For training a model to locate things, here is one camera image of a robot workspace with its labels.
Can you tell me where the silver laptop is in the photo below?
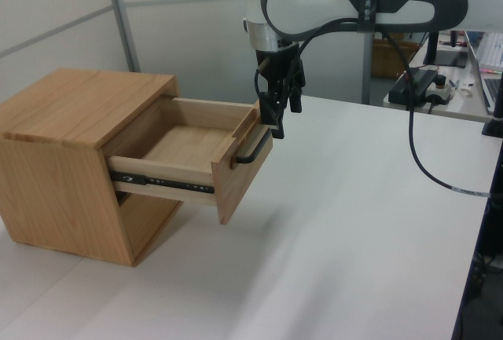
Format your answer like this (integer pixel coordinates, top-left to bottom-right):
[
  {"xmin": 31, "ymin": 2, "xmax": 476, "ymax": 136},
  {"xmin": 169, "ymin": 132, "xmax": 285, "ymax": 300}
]
[{"xmin": 463, "ymin": 30, "xmax": 503, "ymax": 114}]

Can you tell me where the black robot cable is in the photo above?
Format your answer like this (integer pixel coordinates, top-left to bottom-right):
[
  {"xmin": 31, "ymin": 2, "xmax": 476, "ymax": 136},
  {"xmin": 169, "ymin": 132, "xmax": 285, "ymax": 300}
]
[{"xmin": 253, "ymin": 17, "xmax": 492, "ymax": 199}]

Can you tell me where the grey partition post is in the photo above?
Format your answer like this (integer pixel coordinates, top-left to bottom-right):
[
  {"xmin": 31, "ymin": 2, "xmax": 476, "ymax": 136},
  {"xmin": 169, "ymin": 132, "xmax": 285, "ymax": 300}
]
[{"xmin": 102, "ymin": 0, "xmax": 141, "ymax": 74}]

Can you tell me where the black velcro strap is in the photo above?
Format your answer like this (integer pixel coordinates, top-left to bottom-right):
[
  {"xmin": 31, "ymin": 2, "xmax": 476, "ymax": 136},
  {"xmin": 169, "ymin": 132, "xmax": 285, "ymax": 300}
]
[{"xmin": 356, "ymin": 0, "xmax": 381, "ymax": 35}]

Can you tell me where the black power unit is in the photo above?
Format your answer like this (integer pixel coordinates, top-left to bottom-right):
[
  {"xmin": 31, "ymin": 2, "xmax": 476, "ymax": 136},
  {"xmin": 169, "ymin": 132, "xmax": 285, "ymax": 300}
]
[{"xmin": 387, "ymin": 69, "xmax": 438, "ymax": 106}]

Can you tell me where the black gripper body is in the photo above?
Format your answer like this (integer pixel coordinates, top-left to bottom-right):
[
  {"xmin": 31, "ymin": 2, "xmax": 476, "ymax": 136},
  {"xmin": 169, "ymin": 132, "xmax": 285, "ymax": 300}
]
[{"xmin": 255, "ymin": 42, "xmax": 304, "ymax": 86}]

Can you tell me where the light wooden cabinet shell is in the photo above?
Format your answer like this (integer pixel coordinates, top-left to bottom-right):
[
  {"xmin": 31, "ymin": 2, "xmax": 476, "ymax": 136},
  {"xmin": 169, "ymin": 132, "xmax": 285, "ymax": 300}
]
[{"xmin": 0, "ymin": 67, "xmax": 184, "ymax": 269}]

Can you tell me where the emergency stop button box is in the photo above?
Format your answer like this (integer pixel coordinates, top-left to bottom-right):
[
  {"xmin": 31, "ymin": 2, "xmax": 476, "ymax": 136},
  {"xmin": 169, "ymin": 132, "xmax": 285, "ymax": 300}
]
[{"xmin": 426, "ymin": 75, "xmax": 453, "ymax": 106}]

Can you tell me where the black monitor stand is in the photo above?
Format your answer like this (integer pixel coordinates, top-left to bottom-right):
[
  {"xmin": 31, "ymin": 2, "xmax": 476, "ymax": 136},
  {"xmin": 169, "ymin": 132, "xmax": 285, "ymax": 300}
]
[{"xmin": 422, "ymin": 30, "xmax": 468, "ymax": 68}]

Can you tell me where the brown cardboard box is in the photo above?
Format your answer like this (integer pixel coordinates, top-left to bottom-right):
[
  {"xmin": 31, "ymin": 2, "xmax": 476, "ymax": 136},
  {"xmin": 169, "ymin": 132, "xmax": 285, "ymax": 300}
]
[{"xmin": 371, "ymin": 39, "xmax": 420, "ymax": 80}]

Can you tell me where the wooden drawer with black handle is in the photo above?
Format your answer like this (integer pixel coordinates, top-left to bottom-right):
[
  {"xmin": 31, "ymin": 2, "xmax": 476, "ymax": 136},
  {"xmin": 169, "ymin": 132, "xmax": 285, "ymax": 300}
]
[{"xmin": 105, "ymin": 96, "xmax": 274, "ymax": 226}]

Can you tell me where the grey office desk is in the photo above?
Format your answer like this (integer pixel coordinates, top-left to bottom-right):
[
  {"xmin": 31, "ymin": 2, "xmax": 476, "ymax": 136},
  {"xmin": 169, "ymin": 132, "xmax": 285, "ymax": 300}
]
[{"xmin": 383, "ymin": 29, "xmax": 503, "ymax": 124}]

